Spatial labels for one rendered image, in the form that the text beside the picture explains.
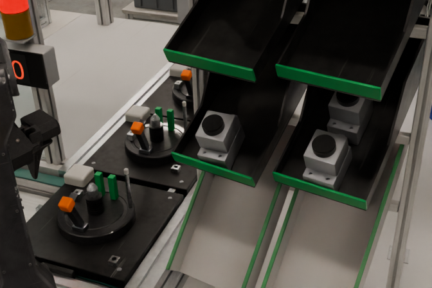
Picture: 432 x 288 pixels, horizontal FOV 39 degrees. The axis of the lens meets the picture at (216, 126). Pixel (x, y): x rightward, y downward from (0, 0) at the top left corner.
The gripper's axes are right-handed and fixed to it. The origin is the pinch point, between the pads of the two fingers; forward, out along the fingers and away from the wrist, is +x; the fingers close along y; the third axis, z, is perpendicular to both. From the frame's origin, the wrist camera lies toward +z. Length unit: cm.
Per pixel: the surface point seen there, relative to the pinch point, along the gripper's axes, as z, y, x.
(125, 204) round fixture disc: 2.4, 18.3, 16.7
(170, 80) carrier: -33, 59, 21
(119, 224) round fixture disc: 6.4, 14.1, 16.3
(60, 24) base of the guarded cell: -114, 73, 33
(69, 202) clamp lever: 4.3, 7.0, 8.0
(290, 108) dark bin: 30.9, 31.0, -9.7
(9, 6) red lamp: -20.3, 16.0, -16.9
